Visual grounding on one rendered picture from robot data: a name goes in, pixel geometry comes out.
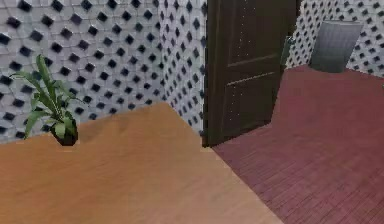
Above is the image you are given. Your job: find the grey bin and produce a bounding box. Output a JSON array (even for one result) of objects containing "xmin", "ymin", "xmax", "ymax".
[{"xmin": 308, "ymin": 19, "xmax": 364, "ymax": 74}]

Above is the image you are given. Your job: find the dark brown room door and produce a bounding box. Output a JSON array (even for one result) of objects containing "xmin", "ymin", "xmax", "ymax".
[{"xmin": 201, "ymin": 0, "xmax": 303, "ymax": 148}]

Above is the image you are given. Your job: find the green house plant black pot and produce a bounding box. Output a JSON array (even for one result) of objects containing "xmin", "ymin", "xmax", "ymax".
[{"xmin": 10, "ymin": 54, "xmax": 84, "ymax": 147}]

